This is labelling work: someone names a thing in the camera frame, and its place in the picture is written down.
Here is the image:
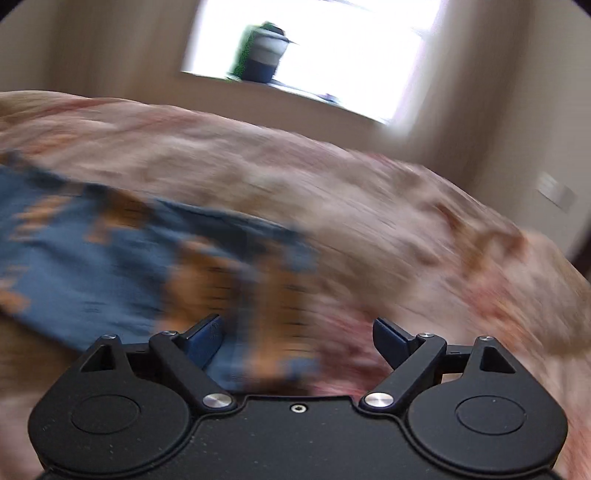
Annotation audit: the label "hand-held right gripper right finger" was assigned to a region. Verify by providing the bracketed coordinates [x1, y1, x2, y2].
[358, 317, 517, 412]

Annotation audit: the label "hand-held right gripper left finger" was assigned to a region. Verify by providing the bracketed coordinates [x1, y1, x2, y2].
[80, 314, 235, 411]

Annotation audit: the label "blue pants with orange print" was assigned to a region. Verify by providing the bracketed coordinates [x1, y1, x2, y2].
[0, 154, 324, 393]

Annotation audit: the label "floral pink blanket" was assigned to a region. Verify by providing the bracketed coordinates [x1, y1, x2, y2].
[0, 90, 591, 480]

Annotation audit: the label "white sheer curtain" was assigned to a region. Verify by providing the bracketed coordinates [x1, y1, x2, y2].
[392, 0, 490, 148]

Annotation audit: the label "white window sill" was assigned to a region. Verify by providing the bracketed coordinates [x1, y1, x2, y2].
[179, 69, 393, 126]

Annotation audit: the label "bright window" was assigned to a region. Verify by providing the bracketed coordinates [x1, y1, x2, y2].
[181, 0, 448, 124]

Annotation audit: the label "blue and grey backpack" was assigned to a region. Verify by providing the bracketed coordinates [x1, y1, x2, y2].
[228, 21, 301, 85]

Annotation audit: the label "beige curtain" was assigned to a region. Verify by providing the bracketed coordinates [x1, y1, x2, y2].
[51, 0, 195, 93]

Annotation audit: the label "white wall socket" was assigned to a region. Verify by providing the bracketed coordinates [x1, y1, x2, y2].
[537, 171, 579, 214]

